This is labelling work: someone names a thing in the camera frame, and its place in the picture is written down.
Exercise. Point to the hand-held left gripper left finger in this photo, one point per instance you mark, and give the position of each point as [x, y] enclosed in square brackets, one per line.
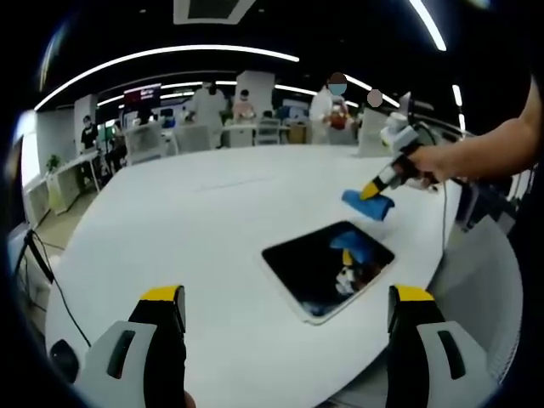
[127, 374]

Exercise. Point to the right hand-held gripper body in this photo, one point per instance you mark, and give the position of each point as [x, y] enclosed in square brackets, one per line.
[401, 136]

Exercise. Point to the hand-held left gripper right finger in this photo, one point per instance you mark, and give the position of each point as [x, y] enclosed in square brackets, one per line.
[442, 374]

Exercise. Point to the blue cleaning cloth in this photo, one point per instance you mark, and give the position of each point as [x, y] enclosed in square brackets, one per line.
[374, 209]

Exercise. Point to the person's right hand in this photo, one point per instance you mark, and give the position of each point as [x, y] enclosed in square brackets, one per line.
[431, 166]

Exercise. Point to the person's left hand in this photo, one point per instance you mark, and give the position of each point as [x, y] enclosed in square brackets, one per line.
[189, 400]

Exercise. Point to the black round table grommet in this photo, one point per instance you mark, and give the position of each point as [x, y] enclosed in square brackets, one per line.
[64, 360]

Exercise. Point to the grey mesh office chair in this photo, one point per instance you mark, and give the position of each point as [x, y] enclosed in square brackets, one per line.
[476, 297]

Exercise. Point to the straight ceiling light strip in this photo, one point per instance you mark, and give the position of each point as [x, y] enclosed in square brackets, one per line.
[429, 25]

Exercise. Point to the grey slatted chair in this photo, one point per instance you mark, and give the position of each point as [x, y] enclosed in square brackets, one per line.
[268, 132]

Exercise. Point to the white side desk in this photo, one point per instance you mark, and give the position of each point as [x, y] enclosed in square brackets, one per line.
[68, 174]

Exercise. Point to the green potted plant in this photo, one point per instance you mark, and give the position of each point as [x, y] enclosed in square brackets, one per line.
[52, 162]

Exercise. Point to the ceiling air vent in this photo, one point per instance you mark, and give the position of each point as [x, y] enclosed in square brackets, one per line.
[212, 12]

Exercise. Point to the white mesh chair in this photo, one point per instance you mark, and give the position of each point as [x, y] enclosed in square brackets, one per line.
[144, 142]

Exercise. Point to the long curved ceiling light strip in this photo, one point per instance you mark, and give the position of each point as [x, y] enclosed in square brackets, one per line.
[170, 52]

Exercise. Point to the red wall screen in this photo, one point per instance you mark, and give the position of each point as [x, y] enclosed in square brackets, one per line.
[142, 94]

